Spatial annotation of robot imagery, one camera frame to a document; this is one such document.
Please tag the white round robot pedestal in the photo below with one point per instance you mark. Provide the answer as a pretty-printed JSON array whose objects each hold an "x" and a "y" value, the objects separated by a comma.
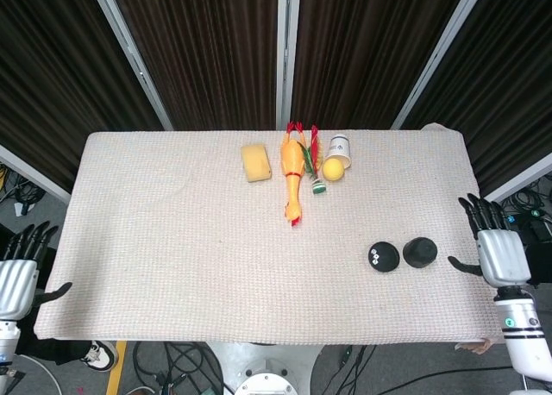
[{"x": 267, "y": 369}]

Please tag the black round puck with dots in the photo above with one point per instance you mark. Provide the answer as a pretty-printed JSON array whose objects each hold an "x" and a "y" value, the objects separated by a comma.
[{"x": 388, "y": 261}]

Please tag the white black sneaker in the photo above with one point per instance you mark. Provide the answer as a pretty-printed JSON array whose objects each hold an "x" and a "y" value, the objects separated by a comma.
[{"x": 101, "y": 356}]

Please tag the yellow sponge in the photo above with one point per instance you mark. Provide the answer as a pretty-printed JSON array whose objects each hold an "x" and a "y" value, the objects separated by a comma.
[{"x": 255, "y": 162}]

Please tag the red green feather shuttlecock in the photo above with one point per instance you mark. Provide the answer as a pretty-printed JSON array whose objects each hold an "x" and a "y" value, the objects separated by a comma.
[{"x": 316, "y": 147}]

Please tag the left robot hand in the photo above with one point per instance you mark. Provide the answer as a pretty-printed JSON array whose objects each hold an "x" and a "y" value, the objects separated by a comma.
[{"x": 15, "y": 283}]

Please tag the black bowl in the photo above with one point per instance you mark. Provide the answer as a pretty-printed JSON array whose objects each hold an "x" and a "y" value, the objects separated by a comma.
[{"x": 420, "y": 252}]

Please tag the dark brown corrugated panel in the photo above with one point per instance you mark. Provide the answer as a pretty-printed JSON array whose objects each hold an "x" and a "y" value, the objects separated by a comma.
[
  {"x": 517, "y": 67},
  {"x": 207, "y": 45},
  {"x": 52, "y": 67},
  {"x": 366, "y": 45}
]

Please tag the yellow ball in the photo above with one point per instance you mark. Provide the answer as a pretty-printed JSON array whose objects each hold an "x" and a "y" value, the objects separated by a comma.
[{"x": 333, "y": 170}]

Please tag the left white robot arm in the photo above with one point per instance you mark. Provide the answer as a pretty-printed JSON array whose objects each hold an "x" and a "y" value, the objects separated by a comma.
[{"x": 6, "y": 341}]

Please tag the white frame post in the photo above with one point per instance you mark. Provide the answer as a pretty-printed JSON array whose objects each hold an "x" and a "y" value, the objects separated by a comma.
[
  {"x": 440, "y": 54},
  {"x": 282, "y": 54},
  {"x": 137, "y": 69}
]

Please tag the orange rubber chicken toy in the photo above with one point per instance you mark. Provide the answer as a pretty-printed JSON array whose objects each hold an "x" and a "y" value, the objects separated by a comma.
[{"x": 292, "y": 158}]

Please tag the black trouser leg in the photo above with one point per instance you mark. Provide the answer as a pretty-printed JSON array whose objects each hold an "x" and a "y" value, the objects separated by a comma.
[{"x": 52, "y": 349}]

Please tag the white paper cup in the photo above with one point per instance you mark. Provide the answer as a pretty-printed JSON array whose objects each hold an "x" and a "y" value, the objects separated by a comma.
[{"x": 338, "y": 147}]

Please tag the yellow floor tape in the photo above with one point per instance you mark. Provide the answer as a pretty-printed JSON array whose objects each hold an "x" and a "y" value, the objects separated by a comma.
[{"x": 115, "y": 369}]

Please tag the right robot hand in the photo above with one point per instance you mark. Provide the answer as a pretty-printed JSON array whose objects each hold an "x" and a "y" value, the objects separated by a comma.
[{"x": 502, "y": 257}]

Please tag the white frame rail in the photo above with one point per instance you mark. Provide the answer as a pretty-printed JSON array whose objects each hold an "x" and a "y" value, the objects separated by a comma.
[
  {"x": 34, "y": 175},
  {"x": 517, "y": 186}
]

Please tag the beige waffle tablecloth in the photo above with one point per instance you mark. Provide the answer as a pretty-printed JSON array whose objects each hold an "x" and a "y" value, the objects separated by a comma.
[{"x": 194, "y": 240}]

